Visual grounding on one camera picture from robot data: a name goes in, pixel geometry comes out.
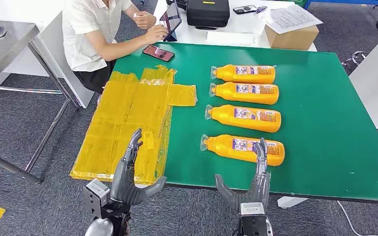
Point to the brown cardboard box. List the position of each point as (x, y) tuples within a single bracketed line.
[(293, 40)]

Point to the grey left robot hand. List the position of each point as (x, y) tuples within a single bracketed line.
[(123, 185)]

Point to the orange detergent bottle clear cap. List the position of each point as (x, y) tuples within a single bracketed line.
[(241, 123), (241, 97), (241, 78), (221, 146)]

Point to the chrome chair base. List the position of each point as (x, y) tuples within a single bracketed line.
[(355, 59)]

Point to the printed paper sheet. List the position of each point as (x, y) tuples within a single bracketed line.
[(290, 18)]

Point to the yellow taped cardboard mat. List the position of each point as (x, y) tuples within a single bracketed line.
[(120, 107)]

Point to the person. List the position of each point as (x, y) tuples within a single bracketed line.
[(88, 32)]

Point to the person's right hand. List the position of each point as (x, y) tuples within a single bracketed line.
[(156, 34)]

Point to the stainless steel table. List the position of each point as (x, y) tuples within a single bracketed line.
[(0, 49)]

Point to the small purple packet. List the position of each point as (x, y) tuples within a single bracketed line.
[(260, 9)]

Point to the tablet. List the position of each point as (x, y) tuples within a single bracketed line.
[(171, 18)]

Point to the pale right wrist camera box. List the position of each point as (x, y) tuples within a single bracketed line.
[(252, 209)]

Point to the dark smartphone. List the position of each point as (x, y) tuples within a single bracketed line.
[(158, 53)]

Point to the black phone with round camera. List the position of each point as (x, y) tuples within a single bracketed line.
[(244, 9)]

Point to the black carrying case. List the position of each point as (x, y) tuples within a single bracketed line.
[(208, 14)]

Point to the blue metal rack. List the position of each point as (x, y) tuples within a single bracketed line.
[(339, 1)]

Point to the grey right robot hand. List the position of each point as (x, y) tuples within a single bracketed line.
[(259, 190)]

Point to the person's left hand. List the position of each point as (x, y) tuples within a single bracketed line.
[(145, 20)]

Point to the green plastic crate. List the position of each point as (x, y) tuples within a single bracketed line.
[(298, 2)]

